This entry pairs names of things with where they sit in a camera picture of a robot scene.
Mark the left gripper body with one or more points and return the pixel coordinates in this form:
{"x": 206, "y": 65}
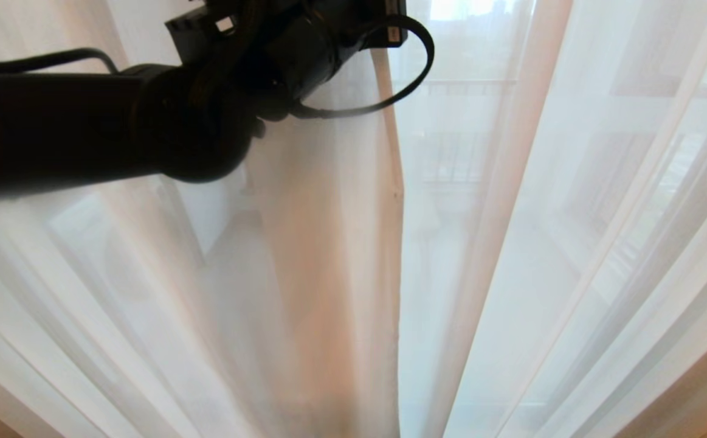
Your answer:
{"x": 329, "y": 42}

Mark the sheer white curtain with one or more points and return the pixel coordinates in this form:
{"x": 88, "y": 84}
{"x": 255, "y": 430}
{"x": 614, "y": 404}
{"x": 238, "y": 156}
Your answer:
{"x": 572, "y": 243}
{"x": 304, "y": 274}

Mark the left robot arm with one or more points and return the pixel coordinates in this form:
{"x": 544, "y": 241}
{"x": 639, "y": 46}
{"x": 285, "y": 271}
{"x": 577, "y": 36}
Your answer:
{"x": 55, "y": 128}

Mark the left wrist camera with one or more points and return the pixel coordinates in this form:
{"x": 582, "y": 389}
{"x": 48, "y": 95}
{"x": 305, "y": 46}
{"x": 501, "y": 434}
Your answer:
{"x": 198, "y": 33}

